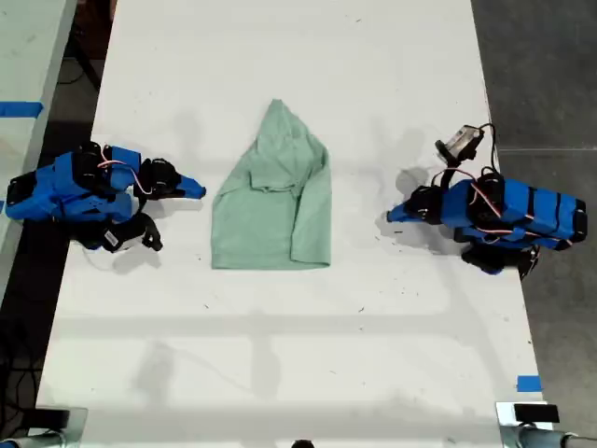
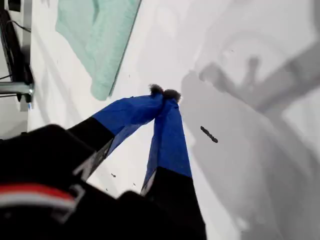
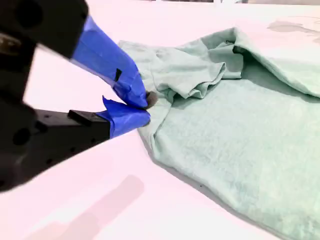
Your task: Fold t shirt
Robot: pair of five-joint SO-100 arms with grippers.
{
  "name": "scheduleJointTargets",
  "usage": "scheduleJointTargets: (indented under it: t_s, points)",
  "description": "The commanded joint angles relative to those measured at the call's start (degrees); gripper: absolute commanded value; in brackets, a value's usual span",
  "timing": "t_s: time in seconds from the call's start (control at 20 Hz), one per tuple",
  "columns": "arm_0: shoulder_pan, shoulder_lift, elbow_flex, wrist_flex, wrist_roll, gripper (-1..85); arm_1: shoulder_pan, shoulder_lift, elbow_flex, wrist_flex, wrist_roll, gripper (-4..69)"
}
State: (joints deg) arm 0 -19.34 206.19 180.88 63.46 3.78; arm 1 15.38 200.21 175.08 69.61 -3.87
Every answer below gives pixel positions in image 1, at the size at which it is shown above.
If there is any black camera stalk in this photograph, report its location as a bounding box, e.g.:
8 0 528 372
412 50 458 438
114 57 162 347
439 156 462 189
133 213 164 252

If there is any grey black camera box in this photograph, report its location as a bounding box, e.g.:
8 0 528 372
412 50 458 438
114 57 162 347
435 124 485 162

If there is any black camera box white label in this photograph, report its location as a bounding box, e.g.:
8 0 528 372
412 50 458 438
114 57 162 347
100 226 142 255

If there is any long blue tape strip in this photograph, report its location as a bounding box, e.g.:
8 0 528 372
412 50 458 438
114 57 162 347
0 101 46 118

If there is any grey metal pipe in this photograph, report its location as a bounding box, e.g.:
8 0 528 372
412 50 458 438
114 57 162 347
0 431 62 448
501 426 597 448

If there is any small black box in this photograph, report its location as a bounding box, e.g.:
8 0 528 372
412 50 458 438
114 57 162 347
34 409 72 428
513 403 561 424

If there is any black camera cable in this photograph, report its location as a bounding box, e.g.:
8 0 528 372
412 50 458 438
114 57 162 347
475 122 501 177

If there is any white side table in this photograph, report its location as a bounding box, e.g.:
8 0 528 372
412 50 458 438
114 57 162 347
0 0 79 300

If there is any pale green T-shirt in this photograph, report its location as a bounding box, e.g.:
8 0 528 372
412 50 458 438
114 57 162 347
210 98 333 272

